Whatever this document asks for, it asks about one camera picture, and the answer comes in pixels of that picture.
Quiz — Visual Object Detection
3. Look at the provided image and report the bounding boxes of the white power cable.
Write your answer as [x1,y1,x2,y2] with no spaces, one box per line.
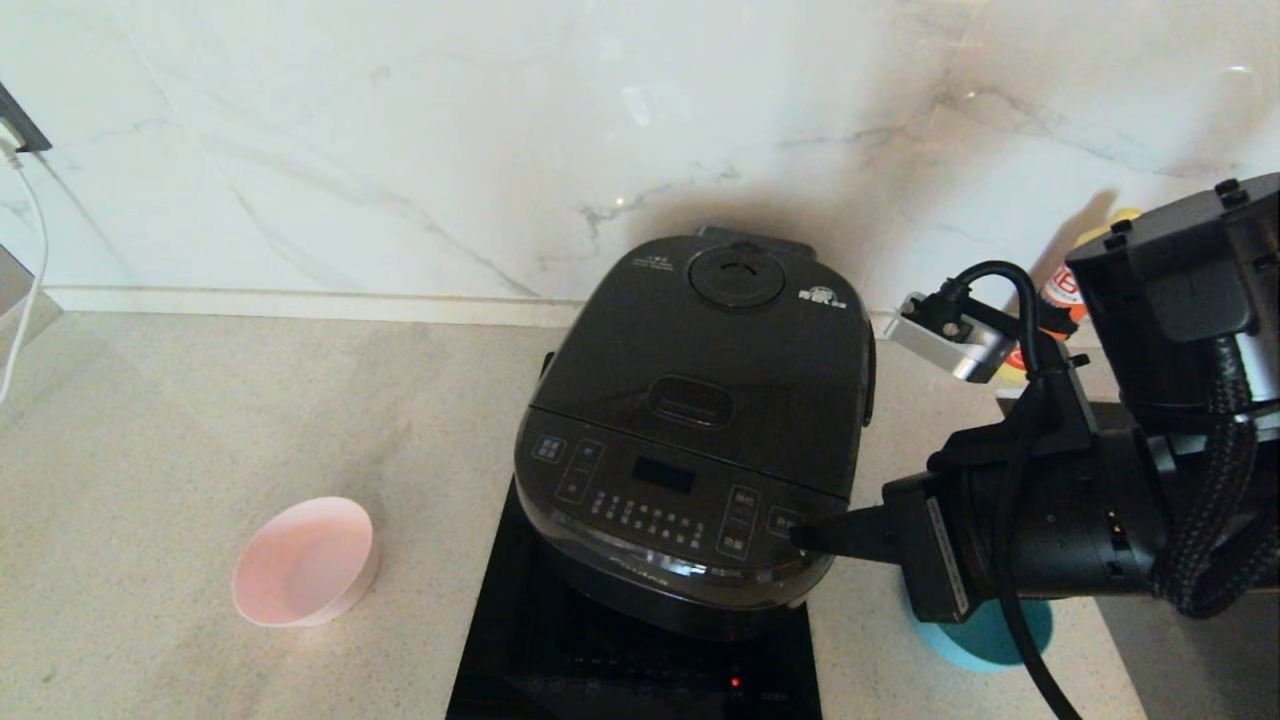
[0,150,53,406]

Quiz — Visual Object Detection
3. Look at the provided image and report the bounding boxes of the black right camera cable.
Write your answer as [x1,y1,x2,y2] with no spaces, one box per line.
[935,260,1086,720]

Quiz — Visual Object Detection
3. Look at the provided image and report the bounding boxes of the blue bowl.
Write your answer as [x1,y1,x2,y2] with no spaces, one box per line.
[905,590,1054,673]

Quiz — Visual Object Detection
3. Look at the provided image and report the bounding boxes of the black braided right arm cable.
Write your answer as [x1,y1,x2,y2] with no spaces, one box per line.
[1150,335,1280,619]

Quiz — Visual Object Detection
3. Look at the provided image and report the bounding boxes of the pink bowl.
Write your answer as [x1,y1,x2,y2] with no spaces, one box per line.
[232,496,379,629]

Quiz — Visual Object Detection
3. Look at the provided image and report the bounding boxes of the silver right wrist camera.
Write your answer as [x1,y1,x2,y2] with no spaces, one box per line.
[885,292,1021,384]

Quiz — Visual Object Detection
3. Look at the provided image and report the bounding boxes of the yellow orange detergent bottle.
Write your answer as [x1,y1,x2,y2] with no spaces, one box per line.
[1005,208,1141,386]

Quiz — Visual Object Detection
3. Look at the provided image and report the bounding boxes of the black glass cooktop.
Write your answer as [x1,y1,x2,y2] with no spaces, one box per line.
[447,480,823,720]

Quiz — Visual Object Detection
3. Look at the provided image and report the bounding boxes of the dark wall socket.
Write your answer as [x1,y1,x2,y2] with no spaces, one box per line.
[0,82,53,154]

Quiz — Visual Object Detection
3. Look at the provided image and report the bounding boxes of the dark steel sink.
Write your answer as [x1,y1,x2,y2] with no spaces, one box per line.
[997,398,1280,720]

